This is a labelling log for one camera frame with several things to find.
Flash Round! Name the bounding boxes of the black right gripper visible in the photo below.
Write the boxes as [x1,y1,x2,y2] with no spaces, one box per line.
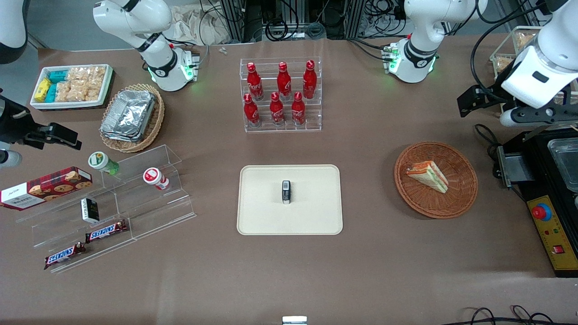
[0,96,83,150]

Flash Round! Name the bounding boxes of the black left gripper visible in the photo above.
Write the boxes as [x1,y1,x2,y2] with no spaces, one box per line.
[457,60,541,119]

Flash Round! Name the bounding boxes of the triangle sandwich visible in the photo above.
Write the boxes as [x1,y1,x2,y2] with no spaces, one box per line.
[405,161,449,194]

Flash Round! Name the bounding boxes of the round brown wicker basket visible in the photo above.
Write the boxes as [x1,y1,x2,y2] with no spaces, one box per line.
[394,142,479,220]

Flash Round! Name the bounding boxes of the oval tan wicker basket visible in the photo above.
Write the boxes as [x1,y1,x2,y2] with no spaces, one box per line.
[99,83,165,153]

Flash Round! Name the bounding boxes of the beige plastic tray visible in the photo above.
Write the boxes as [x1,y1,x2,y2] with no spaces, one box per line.
[237,164,344,236]

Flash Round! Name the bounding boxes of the white plastic snack bin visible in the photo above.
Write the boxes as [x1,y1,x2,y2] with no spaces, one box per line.
[30,64,113,111]

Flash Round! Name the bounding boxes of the yellow snack pack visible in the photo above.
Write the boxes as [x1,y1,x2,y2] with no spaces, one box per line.
[34,78,51,102]

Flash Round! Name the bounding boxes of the clear bag of crackers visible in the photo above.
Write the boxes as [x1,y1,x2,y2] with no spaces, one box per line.
[67,66,106,86]
[55,80,75,103]
[72,81,104,102]

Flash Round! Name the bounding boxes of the red cookie box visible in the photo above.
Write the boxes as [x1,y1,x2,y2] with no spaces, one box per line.
[0,166,93,211]

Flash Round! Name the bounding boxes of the green-lidded white cup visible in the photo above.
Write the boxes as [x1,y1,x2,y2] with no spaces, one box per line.
[88,151,120,176]

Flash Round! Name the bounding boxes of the cream bin of crackers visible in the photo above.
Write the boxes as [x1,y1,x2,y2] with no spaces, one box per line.
[490,26,542,75]

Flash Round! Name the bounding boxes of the small black carton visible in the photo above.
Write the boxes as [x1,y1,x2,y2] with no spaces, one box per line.
[80,198,100,224]

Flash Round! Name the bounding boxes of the stack of foil containers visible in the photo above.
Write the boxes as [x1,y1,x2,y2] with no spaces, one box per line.
[100,89,156,143]

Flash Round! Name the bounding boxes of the clear plastic container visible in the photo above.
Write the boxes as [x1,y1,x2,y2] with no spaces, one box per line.
[547,138,578,194]

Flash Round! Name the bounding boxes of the Snickers chocolate bar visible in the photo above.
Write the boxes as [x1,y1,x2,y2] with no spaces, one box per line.
[85,219,129,244]
[44,242,86,270]

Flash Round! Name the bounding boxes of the red-lidded white cup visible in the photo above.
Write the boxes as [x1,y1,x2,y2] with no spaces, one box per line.
[143,167,170,190]

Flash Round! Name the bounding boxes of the red emergency stop button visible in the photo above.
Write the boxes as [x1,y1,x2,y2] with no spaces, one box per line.
[531,203,552,222]

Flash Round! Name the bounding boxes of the clear acrylic stepped shelf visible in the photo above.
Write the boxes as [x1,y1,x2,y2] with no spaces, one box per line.
[16,144,197,274]

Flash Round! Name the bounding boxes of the clear acrylic bottle rack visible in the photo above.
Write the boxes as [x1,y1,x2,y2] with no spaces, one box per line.
[239,57,322,133]

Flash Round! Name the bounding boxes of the black sealing machine yellow panel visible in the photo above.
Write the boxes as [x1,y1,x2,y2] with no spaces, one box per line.
[496,129,578,278]

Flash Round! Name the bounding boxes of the red cola bottle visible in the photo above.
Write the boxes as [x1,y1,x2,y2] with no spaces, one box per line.
[291,91,306,126]
[270,92,285,126]
[303,60,317,100]
[276,61,292,101]
[246,62,265,102]
[243,93,261,128]

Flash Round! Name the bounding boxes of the crumpled beige cloth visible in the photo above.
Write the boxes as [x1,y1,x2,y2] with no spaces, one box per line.
[169,7,231,46]

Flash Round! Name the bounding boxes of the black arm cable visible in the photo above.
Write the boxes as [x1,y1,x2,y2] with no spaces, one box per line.
[470,20,545,102]

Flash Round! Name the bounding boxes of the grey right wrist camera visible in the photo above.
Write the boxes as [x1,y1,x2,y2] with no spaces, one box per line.
[0,150,22,168]

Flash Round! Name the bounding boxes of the black base cables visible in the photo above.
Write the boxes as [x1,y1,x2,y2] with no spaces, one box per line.
[348,36,394,62]

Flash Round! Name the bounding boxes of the tangled black cable bundle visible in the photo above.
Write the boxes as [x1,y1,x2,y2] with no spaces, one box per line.
[359,0,409,37]

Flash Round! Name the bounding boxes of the grey base cable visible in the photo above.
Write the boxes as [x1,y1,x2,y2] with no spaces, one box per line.
[169,38,211,68]

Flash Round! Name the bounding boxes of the coiled black cable bundle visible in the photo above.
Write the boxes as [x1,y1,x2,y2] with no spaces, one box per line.
[264,17,289,42]

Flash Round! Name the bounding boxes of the black aluminium frame post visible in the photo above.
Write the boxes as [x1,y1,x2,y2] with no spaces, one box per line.
[220,0,248,42]

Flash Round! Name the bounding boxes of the black floor cables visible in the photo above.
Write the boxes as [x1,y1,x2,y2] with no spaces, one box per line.
[454,306,558,325]

